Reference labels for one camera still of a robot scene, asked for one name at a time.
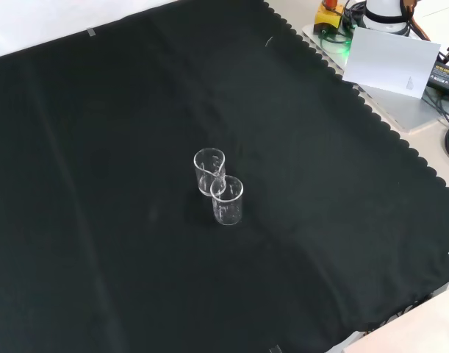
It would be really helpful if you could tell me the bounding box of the clear glass beaker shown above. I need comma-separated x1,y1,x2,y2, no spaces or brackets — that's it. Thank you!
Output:
209,175,245,226
193,147,226,198

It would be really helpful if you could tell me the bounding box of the black bench cloth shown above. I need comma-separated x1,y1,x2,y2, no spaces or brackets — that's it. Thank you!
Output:
0,0,449,353

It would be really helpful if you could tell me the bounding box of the yellow stop button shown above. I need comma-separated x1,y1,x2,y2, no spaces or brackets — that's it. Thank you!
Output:
314,0,345,29

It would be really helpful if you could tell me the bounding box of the white card board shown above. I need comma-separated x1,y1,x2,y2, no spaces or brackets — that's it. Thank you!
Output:
342,26,442,99

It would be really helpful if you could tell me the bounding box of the pale board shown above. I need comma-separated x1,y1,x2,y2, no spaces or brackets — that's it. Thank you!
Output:
340,282,449,353

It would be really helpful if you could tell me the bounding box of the black power adapter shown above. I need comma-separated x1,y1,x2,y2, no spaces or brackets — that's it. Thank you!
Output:
428,60,449,97

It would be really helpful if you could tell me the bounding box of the thin green cable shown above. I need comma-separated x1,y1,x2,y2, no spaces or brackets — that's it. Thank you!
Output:
320,31,353,51

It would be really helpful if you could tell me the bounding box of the grey base plate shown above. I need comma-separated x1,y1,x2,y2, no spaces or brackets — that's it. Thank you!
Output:
301,21,446,133

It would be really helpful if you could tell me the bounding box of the black cable bundle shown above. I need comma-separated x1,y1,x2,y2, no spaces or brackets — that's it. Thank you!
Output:
340,0,368,29

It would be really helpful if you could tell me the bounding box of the thin black cable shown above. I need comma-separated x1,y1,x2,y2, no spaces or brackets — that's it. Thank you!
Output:
422,87,449,128

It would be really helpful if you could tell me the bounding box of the orange cable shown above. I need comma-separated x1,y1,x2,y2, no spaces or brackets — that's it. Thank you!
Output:
410,0,431,42

